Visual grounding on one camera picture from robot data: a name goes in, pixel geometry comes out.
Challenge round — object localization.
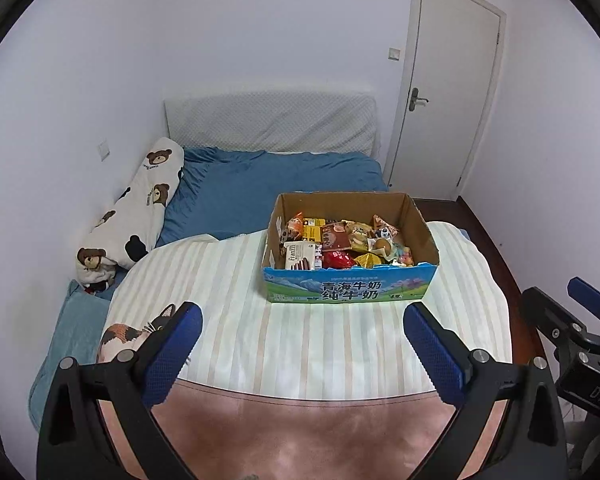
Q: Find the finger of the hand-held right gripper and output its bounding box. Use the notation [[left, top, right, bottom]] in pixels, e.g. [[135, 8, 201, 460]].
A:
[[566, 276, 600, 321], [520, 286, 588, 358]]

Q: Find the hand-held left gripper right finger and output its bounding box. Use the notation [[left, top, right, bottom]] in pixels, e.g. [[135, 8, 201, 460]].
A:
[[402, 301, 568, 480]]

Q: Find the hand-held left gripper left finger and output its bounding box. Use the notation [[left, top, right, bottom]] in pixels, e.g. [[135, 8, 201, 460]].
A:
[[36, 301, 204, 480]]

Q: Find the blue printed cardboard box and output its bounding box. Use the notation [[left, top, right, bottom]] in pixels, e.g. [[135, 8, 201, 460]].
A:
[[261, 191, 441, 304]]

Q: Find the red snack packet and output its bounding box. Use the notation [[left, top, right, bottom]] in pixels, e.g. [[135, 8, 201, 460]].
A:
[[322, 251, 356, 271]]

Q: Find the panda print snack packet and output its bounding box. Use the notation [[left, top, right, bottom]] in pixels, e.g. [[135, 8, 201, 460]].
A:
[[372, 215, 398, 240]]

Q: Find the beige snack packet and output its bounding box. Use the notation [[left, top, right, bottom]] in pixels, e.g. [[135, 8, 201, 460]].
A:
[[345, 220, 376, 251]]

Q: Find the white wafer packet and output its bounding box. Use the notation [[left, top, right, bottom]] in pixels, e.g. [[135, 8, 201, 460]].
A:
[[283, 241, 321, 271]]

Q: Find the yellow packet with dark print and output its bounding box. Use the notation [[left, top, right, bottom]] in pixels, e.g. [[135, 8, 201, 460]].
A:
[[302, 217, 326, 241]]

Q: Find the light blue blanket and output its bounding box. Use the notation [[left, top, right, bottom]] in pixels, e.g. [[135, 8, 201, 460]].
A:
[[28, 280, 113, 433]]

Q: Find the striped blanket with pink border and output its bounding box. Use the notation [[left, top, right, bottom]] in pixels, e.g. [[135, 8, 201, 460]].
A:
[[96, 221, 513, 480]]

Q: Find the bear print pillow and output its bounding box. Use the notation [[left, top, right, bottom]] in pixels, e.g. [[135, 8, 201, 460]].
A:
[[76, 137, 186, 288]]

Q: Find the blue bed sheet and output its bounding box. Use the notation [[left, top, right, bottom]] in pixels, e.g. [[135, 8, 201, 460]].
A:
[[155, 146, 388, 248]]

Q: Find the white quilted headboard cushion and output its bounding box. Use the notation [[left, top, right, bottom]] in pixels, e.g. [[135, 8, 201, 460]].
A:
[[163, 91, 381, 155]]

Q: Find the white door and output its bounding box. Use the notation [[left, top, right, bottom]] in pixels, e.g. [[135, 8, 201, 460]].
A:
[[382, 0, 507, 201]]

